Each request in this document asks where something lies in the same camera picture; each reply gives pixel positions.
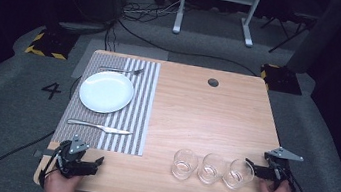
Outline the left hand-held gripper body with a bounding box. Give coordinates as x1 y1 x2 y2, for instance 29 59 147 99
51 132 103 183

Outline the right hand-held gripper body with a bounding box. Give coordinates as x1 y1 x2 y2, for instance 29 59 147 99
250 142 306 192

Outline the clear drinking glass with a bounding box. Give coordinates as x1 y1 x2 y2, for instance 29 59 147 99
169 146 201 183
220 155 257 192
196 151 229 187

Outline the person's left hand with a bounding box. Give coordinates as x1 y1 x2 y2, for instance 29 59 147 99
42 168 85 192

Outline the silver table knife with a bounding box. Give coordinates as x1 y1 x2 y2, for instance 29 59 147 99
65 118 135 137

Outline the grey striped placemat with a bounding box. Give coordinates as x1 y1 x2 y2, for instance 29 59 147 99
51 47 162 158

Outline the white round plate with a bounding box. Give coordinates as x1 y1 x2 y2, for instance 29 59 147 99
76 66 137 119

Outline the black yellow striped floor plate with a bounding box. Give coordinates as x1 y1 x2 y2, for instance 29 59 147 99
257 61 307 96
24 24 81 62

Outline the silver spoon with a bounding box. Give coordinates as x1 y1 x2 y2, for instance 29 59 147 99
98 62 146 77

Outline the black tripod stand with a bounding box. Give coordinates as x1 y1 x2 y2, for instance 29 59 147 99
257 6 319 59

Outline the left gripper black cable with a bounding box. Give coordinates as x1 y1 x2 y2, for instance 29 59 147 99
36 145 66 191

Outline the black cable on floor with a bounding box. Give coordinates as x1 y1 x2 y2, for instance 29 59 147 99
109 17 265 78

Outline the bundle of floor cables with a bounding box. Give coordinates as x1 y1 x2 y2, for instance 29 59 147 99
119 0 190 30

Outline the white metal stand frame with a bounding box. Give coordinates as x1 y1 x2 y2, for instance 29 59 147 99
171 0 265 50

